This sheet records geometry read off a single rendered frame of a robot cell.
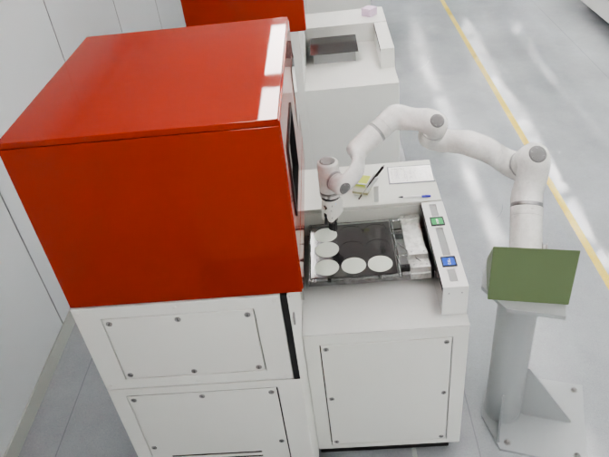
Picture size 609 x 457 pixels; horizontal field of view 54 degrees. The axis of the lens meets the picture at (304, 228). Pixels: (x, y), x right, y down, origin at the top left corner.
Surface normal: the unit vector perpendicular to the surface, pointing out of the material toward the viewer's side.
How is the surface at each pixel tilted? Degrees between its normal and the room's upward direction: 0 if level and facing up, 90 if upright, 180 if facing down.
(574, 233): 0
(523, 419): 0
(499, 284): 90
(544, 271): 90
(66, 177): 90
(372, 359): 90
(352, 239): 0
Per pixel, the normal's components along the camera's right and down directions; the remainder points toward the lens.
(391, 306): -0.10, -0.79
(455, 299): 0.00, 0.60
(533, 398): -0.29, 0.60
